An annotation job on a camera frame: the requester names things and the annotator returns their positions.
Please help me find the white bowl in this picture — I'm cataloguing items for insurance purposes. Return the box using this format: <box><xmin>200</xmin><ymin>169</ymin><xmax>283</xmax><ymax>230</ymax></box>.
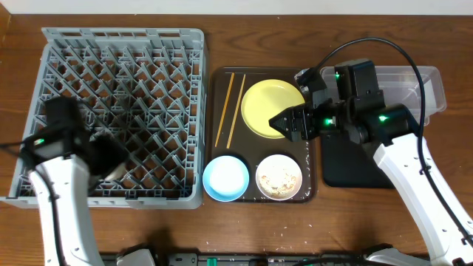
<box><xmin>256</xmin><ymin>154</ymin><xmax>303</xmax><ymax>201</ymax></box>

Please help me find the light blue bowl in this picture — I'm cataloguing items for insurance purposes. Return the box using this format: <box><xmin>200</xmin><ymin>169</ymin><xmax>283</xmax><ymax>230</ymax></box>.
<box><xmin>203</xmin><ymin>155</ymin><xmax>250</xmax><ymax>202</ymax></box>

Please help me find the white cup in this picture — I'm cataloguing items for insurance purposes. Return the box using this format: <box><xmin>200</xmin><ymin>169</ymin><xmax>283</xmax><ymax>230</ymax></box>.
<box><xmin>104</xmin><ymin>163</ymin><xmax>127</xmax><ymax>182</ymax></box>

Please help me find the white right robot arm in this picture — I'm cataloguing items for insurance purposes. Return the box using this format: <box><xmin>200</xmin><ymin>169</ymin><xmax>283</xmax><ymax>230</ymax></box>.
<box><xmin>269</xmin><ymin>100</ymin><xmax>472</xmax><ymax>265</ymax></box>

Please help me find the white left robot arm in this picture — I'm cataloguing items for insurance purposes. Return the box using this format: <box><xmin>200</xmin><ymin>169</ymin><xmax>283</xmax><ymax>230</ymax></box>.
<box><xmin>19</xmin><ymin>97</ymin><xmax>129</xmax><ymax>265</ymax></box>

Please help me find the grey dishwasher rack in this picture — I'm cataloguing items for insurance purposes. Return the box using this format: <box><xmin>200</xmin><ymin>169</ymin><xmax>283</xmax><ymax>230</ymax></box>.
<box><xmin>0</xmin><ymin>27</ymin><xmax>208</xmax><ymax>210</ymax></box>

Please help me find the yellow plate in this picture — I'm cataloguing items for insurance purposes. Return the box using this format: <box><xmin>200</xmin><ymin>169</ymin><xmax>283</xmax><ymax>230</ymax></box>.
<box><xmin>241</xmin><ymin>79</ymin><xmax>304</xmax><ymax>139</ymax></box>

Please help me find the dark brown serving tray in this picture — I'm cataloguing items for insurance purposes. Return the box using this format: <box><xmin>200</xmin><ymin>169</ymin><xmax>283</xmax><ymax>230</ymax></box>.
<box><xmin>205</xmin><ymin>66</ymin><xmax>317</xmax><ymax>204</ymax></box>

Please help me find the black plastic bin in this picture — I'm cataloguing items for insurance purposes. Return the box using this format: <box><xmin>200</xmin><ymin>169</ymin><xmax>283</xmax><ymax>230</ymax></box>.
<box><xmin>319</xmin><ymin>120</ymin><xmax>429</xmax><ymax>190</ymax></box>

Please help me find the clear plastic bin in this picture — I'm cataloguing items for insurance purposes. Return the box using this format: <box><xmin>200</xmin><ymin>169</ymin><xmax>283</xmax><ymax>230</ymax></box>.
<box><xmin>310</xmin><ymin>61</ymin><xmax>446</xmax><ymax>124</ymax></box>

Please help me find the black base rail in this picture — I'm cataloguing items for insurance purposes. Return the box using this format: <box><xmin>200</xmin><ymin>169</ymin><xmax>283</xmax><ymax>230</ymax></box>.
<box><xmin>99</xmin><ymin>242</ymin><xmax>433</xmax><ymax>266</ymax></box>

